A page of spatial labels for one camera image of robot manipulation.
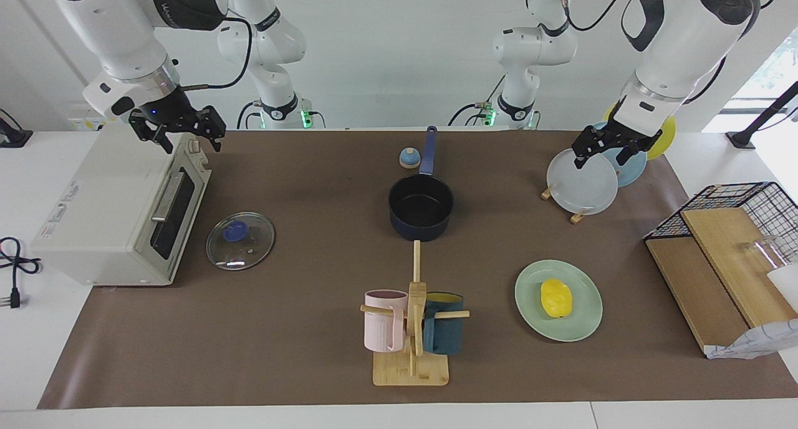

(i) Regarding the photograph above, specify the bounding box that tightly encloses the grey plate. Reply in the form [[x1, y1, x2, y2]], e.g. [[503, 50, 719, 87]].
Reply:
[[547, 148, 619, 216]]

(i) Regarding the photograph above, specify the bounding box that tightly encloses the pink mug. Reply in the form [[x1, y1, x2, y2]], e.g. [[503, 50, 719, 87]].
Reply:
[[364, 290, 409, 353]]

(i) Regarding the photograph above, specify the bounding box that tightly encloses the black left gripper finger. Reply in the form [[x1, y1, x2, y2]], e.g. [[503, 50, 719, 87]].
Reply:
[[617, 143, 652, 165], [572, 127, 615, 169]]

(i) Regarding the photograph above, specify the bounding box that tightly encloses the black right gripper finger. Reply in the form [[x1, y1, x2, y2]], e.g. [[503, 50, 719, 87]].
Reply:
[[195, 106, 226, 152], [129, 112, 174, 154]]

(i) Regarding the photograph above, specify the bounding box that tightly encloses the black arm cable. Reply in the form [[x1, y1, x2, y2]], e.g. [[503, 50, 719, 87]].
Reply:
[[558, 0, 632, 32], [181, 17, 253, 92]]

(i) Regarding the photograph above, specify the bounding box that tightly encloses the yellow potato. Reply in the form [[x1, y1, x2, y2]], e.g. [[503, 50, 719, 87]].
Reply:
[[541, 279, 573, 319]]

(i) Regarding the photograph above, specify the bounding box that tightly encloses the dark teal mug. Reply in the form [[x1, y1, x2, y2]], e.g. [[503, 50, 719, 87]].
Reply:
[[423, 292, 465, 355]]

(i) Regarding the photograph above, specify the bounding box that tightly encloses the beige toaster oven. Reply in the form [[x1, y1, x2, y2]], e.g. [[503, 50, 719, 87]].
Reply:
[[30, 132, 213, 286]]

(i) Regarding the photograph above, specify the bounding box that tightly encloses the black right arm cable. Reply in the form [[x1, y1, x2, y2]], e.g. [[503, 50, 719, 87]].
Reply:
[[181, 17, 253, 92]]

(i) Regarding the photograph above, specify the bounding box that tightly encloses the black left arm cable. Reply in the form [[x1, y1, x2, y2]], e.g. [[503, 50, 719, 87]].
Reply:
[[558, 0, 632, 32]]

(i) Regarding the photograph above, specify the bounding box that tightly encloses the glass lid blue knob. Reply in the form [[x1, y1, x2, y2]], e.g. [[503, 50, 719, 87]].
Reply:
[[206, 212, 276, 271]]

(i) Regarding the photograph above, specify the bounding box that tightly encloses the white wall socket box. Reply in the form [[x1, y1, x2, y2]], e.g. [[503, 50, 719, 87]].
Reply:
[[67, 102, 135, 132]]

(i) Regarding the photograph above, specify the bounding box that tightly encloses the wooden plate rack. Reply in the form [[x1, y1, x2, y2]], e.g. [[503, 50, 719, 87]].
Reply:
[[541, 186, 590, 224]]

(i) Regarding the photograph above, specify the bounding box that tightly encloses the light blue plate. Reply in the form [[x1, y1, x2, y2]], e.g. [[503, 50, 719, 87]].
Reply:
[[589, 122, 648, 188]]

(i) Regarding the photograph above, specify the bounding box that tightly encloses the clear glass cup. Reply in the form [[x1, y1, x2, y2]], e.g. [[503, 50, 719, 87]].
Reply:
[[739, 236, 785, 271]]

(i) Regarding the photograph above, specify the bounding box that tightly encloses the black desk clamp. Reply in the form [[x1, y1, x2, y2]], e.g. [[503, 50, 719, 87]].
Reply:
[[0, 109, 33, 148]]

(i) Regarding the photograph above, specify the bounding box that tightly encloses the brown wooden board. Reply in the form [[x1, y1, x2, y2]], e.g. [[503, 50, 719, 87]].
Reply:
[[645, 237, 749, 355]]

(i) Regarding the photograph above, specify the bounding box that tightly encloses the dark blue pot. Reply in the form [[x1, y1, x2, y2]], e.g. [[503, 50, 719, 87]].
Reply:
[[388, 126, 454, 242]]

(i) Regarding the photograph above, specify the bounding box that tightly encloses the white patterned cloth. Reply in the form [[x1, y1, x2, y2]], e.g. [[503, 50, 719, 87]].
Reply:
[[704, 319, 798, 360]]

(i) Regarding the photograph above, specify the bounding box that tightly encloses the brown table mat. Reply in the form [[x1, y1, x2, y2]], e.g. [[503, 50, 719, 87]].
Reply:
[[37, 130, 798, 409]]

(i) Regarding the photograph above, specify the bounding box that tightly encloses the light wooden cutting board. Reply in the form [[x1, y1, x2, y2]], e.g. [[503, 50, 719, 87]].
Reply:
[[681, 207, 798, 328]]

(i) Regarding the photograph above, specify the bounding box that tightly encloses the black wire basket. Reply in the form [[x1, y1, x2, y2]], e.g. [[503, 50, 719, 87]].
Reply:
[[643, 181, 798, 268]]

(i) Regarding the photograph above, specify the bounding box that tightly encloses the white plastic container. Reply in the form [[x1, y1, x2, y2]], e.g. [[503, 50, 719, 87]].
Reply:
[[767, 264, 798, 311]]

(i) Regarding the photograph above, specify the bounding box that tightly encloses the light green plate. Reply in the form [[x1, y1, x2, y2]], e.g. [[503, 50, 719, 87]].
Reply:
[[514, 259, 603, 342]]

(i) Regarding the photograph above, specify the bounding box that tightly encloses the wooden mug tree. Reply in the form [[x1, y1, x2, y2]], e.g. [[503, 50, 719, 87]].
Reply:
[[360, 240, 470, 387]]

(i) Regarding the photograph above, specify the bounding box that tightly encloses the yellow plate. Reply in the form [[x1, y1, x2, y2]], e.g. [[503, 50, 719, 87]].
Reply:
[[602, 102, 676, 161]]

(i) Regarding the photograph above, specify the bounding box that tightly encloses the black power cable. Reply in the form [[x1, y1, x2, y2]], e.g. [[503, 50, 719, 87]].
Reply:
[[0, 237, 41, 309]]

